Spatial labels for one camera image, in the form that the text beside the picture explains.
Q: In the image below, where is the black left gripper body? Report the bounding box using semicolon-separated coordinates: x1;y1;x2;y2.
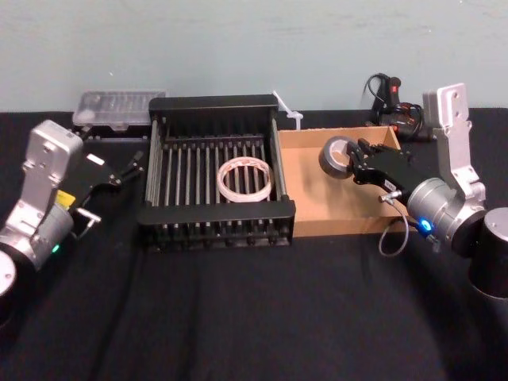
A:
58;150;124;217

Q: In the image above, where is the pale grey wall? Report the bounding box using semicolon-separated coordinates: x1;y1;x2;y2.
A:
0;0;508;116

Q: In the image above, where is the small white three-armed plastic piece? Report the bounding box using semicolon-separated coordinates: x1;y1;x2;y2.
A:
271;90;305;131

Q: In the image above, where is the black table cloth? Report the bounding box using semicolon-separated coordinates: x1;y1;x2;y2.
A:
0;106;508;381

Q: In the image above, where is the clear plastic case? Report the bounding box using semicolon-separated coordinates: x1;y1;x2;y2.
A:
72;89;167;143

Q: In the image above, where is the thin grey right gripper cable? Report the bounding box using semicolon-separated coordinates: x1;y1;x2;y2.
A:
378;192;441;258

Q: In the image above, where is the black corded tool red switch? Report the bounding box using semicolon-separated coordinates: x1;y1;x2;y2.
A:
364;73;433;140

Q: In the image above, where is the silver tape roll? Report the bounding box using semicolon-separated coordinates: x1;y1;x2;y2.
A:
318;136;360;179

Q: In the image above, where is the white tape roll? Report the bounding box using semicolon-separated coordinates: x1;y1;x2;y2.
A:
217;157;275;202

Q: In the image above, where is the shallow brown cardboard tray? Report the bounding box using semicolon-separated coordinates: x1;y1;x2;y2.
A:
276;125;418;238

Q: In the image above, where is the thin dark left gripper cable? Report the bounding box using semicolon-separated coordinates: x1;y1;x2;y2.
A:
71;209;101;241

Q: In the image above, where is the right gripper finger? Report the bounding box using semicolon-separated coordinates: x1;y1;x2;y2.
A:
344;160;368;186
348;137;392;160

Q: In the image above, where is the black rack with steel bars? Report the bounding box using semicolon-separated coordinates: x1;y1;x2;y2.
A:
137;94;297;251

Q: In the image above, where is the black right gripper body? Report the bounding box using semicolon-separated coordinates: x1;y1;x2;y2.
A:
352;149;418;198

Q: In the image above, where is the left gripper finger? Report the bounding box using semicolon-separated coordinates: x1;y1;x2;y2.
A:
118;165;145;187
125;150;145;175

